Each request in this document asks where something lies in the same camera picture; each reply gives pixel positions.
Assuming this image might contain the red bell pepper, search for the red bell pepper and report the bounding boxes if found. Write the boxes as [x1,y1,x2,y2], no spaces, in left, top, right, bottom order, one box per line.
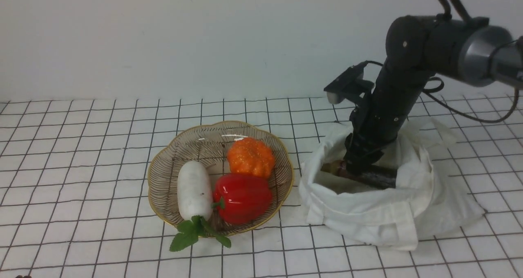
[213,174,272,225]

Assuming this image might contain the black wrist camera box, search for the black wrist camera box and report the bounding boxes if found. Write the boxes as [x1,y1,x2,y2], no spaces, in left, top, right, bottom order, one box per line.
[324,61,374,106]

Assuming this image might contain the checkered white tablecloth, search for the checkered white tablecloth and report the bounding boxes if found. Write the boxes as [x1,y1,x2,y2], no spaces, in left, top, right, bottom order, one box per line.
[0,96,523,278]

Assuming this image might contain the orange pumpkin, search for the orange pumpkin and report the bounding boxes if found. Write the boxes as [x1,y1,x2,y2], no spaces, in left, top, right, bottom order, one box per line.
[227,137,276,179]

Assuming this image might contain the dark purple eggplant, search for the dark purple eggplant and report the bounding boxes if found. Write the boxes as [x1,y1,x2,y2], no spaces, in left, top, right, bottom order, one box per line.
[320,160,397,189]

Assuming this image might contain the white radish with leaves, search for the white radish with leaves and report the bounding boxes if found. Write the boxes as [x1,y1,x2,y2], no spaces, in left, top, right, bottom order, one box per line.
[169,161,232,252]

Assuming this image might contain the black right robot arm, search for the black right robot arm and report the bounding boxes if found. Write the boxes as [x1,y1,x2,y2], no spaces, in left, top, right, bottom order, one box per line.
[324,15,522,176]

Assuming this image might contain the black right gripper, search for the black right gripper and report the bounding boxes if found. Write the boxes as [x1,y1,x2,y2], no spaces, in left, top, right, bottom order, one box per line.
[344,106,405,176]

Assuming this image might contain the white cloth tote bag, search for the white cloth tote bag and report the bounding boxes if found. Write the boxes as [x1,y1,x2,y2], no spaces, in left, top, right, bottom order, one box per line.
[299,117,485,251]

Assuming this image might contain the gold-rimmed striped glass bowl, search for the gold-rimmed striped glass bowl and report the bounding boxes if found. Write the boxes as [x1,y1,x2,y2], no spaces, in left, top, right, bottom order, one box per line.
[148,120,295,236]

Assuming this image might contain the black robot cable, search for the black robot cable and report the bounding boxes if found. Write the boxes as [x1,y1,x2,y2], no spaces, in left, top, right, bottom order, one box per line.
[364,0,520,124]

